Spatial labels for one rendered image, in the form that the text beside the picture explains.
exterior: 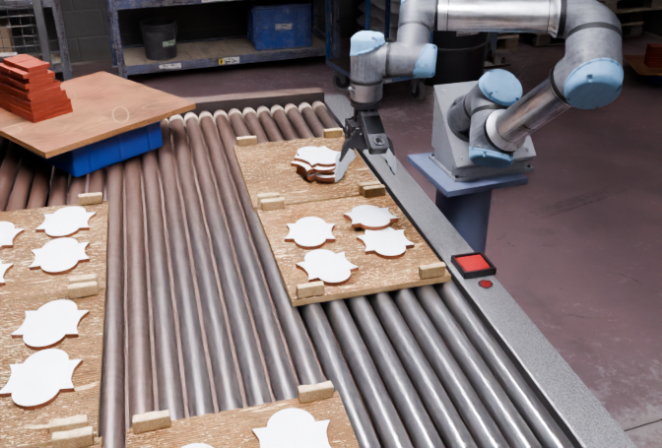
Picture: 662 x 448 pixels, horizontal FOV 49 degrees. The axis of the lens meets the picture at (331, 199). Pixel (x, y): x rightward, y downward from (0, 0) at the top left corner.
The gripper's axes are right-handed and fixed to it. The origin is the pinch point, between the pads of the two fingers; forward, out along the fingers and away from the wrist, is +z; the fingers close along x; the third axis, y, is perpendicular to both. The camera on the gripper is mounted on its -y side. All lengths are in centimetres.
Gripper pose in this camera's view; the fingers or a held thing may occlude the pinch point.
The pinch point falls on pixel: (366, 180)
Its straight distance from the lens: 175.3
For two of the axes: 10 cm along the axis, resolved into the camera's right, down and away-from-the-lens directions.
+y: -2.7, -4.4, 8.6
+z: 0.0, 8.9, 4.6
